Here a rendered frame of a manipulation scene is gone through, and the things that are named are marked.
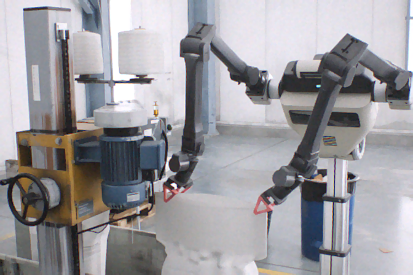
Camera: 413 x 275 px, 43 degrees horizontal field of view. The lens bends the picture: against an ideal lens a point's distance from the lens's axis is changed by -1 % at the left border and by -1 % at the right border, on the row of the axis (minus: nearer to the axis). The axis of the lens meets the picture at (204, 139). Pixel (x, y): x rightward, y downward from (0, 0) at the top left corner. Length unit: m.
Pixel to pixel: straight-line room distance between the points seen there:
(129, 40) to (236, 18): 8.90
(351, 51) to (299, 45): 8.56
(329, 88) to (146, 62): 0.62
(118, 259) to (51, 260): 0.87
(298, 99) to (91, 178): 0.92
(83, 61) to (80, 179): 0.44
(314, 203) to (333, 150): 1.78
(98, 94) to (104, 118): 6.36
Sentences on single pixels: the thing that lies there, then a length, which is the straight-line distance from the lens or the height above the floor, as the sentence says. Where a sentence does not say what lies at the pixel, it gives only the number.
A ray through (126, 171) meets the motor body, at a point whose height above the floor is 1.21.
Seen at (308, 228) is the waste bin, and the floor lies 0.25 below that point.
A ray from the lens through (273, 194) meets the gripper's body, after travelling 1.91.
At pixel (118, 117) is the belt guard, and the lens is 1.73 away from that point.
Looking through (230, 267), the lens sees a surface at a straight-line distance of 2.04.
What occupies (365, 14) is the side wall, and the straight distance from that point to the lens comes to 9.98.
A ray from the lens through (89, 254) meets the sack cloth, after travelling 2.41.
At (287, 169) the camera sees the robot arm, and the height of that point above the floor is 1.21.
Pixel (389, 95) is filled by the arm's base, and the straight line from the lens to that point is 2.16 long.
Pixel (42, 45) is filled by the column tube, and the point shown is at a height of 1.63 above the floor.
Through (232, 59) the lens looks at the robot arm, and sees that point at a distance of 2.10.
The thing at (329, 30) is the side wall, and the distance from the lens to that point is 10.10.
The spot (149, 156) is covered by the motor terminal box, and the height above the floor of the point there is 1.26.
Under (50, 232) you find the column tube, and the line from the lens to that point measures 1.96.
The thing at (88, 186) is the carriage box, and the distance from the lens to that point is 1.92.
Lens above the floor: 1.59
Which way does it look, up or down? 9 degrees down
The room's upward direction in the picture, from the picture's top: 1 degrees counter-clockwise
